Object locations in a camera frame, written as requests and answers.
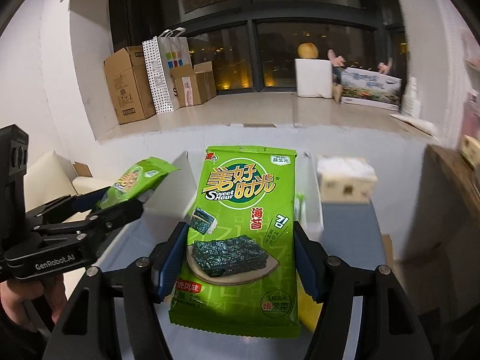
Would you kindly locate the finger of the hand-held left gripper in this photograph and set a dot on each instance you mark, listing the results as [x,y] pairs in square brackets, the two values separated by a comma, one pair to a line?
[116,213]
[84,200]

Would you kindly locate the brown cardboard piece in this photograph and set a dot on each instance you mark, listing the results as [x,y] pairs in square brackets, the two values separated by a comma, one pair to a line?
[82,168]

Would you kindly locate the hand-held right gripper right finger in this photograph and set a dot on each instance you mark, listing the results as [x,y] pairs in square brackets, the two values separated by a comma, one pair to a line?
[304,270]

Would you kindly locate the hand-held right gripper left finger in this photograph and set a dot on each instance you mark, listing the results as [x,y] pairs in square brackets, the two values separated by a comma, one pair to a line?
[167,266]

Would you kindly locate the yellow snack packet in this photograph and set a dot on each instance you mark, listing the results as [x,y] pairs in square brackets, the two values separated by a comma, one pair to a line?
[309,313]

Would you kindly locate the tall brown cardboard box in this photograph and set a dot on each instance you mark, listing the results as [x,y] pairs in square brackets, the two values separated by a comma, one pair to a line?
[127,86]

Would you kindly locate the white dotted paper bag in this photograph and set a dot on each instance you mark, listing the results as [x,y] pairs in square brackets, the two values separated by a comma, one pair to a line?
[165,75]

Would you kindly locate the small open cardboard box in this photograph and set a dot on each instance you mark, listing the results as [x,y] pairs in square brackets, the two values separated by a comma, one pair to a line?
[206,82]

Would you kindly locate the yellow patterned tissue pack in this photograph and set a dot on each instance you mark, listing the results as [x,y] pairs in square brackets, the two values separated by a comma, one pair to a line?
[470,150]

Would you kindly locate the round wooden side table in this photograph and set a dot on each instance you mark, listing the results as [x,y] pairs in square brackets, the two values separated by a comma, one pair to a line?
[453,213]

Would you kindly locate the landscape printed box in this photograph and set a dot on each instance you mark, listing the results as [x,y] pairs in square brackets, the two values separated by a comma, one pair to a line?
[371,88]

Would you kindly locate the person's left hand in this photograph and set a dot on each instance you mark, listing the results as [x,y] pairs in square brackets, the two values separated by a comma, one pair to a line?
[58,296]

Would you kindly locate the yellow pomelo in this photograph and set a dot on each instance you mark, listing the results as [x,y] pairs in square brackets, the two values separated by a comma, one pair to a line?
[308,51]

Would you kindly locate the green seaweed snack packet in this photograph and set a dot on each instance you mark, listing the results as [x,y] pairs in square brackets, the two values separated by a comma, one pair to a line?
[240,202]
[138,178]

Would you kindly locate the open labelled cardboard box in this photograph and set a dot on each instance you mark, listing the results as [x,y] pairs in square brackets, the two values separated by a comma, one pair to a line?
[185,88]

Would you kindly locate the white cardboard box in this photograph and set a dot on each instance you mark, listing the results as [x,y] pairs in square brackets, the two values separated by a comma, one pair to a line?
[168,195]

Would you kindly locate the white foam box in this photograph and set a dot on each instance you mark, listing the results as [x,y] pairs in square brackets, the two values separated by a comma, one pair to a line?
[313,78]

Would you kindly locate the dark framed window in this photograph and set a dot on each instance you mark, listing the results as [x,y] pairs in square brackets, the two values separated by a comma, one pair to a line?
[232,56]

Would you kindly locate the pink storage rack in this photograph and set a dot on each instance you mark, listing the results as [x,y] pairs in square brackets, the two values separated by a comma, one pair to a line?
[472,116]

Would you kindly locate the white tissue pack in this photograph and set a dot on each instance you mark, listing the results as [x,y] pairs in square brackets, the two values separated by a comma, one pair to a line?
[345,183]

